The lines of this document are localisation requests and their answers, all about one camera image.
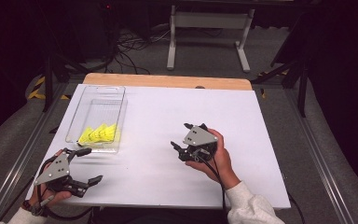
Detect yellow plastic shuttlecock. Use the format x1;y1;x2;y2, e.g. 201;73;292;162
88;123;110;144
102;123;121;144
77;125;96;145

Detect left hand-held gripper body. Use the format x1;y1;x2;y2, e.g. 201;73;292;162
34;148;90;199

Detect metal stand frame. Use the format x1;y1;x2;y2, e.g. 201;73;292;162
166;4;255;73

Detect black metal stand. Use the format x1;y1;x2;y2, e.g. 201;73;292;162
251;59;309;119
41;54;91;113

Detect white table mat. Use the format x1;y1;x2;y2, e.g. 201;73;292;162
25;83;292;210

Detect person's right hand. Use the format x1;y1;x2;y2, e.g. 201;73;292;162
185;128;241;190

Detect aluminium floor rail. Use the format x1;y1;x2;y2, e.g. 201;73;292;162
0;83;73;224
283;88;355;224

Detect dark wrist band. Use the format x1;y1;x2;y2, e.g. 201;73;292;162
21;200;46;217

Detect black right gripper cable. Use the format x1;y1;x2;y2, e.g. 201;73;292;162
199;155;227;213

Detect person's left hand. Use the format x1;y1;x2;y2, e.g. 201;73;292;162
27;148;73;209

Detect black floor cables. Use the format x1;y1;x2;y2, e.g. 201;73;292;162
115;27;172;76

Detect clear plastic tray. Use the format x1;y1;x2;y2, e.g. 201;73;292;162
64;85;129;154

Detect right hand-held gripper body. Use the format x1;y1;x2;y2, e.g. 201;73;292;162
180;122;218;162

